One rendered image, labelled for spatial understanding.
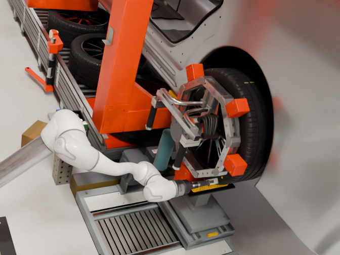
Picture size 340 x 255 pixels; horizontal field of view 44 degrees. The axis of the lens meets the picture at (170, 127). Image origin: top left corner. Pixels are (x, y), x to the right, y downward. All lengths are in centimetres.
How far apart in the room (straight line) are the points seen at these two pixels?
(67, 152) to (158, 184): 56
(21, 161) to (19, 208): 90
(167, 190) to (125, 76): 73
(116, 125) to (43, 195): 71
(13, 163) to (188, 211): 121
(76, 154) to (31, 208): 113
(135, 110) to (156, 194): 71
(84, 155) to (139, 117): 95
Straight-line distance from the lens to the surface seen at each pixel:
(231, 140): 212
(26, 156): 199
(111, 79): 244
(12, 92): 391
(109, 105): 254
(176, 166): 216
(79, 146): 180
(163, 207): 286
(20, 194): 296
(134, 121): 270
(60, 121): 192
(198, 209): 277
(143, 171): 222
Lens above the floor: 210
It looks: 33 degrees down
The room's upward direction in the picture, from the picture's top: 17 degrees clockwise
